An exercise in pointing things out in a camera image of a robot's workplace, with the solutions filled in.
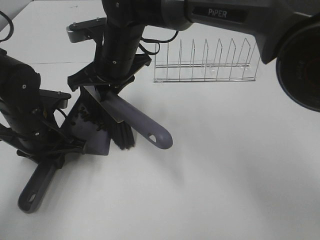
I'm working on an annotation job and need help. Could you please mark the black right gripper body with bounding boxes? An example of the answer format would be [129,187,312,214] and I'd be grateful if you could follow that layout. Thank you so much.
[67,51,151,92]

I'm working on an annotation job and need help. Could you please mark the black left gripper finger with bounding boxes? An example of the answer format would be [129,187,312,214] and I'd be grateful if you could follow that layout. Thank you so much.
[53,156,65,170]

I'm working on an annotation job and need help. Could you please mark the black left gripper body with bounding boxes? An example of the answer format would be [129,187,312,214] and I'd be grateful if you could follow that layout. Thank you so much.
[16,108,86,163]

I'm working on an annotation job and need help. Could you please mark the grey plastic dustpan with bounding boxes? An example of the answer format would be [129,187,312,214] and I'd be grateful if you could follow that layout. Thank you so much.
[17,99,111,214]

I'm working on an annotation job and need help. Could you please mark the grey hand brush black bristles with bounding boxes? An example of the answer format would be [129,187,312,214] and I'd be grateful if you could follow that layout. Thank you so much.
[83,86,173,150]

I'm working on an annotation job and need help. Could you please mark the pile of coffee beans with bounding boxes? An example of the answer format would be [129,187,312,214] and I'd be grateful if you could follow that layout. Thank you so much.
[70,104,107,132]

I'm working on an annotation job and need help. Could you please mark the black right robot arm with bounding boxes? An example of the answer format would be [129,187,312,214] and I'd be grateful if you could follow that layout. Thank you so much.
[67,0,320,112]

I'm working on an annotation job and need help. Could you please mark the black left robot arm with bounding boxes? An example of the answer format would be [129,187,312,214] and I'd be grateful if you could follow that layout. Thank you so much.
[0,49,86,164]

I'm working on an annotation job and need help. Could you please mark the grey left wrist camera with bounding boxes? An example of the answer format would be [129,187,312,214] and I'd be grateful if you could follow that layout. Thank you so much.
[39,89,72,110]

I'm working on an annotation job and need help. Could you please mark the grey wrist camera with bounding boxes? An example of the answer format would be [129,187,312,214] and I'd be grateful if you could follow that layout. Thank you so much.
[66,17,106,43]
[39,89,72,110]

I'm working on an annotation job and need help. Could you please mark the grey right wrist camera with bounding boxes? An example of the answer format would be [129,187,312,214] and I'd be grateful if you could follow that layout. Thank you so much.
[66,17,106,43]

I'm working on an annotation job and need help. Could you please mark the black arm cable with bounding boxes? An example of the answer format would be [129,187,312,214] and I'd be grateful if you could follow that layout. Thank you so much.
[138,29,181,55]

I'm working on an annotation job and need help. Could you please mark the metal wire dish rack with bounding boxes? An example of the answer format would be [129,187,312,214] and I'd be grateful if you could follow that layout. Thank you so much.
[153,37,261,83]

